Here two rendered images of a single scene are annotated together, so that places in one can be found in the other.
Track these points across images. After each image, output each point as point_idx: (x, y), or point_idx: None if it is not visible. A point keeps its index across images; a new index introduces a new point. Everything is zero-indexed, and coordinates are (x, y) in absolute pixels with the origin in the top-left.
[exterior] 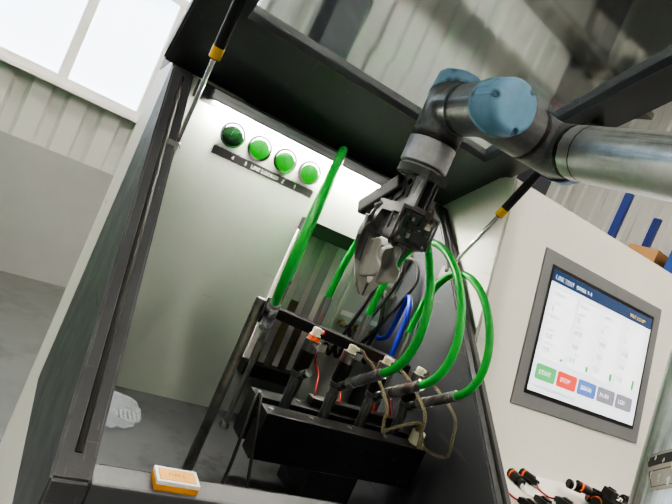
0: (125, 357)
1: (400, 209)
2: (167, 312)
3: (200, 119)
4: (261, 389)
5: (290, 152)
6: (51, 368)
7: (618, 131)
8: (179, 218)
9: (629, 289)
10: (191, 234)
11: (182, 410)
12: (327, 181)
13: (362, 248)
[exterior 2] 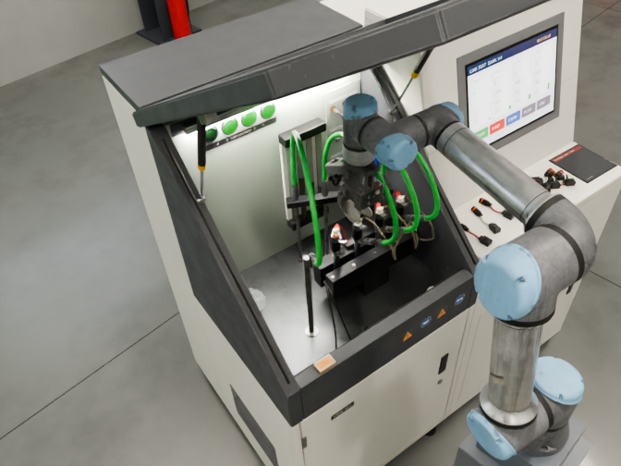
0: None
1: (359, 198)
2: (236, 233)
3: (186, 142)
4: None
5: (249, 112)
6: (213, 309)
7: (467, 154)
8: (211, 194)
9: (532, 22)
10: (223, 195)
11: (274, 265)
12: (313, 210)
13: (345, 207)
